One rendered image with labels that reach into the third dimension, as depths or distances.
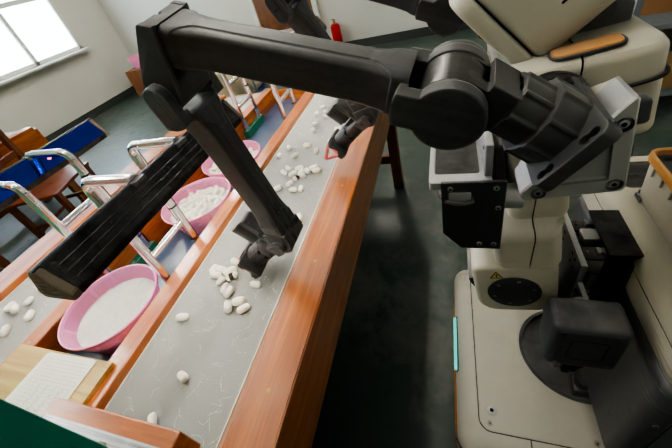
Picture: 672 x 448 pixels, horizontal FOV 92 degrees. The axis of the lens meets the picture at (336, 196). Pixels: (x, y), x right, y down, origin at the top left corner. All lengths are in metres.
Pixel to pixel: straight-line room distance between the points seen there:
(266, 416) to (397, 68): 0.62
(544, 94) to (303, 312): 0.62
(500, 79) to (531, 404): 0.99
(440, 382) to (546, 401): 0.42
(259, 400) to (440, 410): 0.87
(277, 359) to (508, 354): 0.76
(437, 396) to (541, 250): 0.89
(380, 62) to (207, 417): 0.71
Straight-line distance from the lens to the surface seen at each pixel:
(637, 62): 0.52
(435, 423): 1.46
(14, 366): 1.20
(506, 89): 0.37
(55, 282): 0.70
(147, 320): 1.01
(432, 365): 1.53
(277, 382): 0.74
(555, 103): 0.40
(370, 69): 0.38
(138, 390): 0.94
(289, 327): 0.78
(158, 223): 1.40
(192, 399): 0.85
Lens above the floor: 1.40
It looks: 37 degrees down
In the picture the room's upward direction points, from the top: 17 degrees counter-clockwise
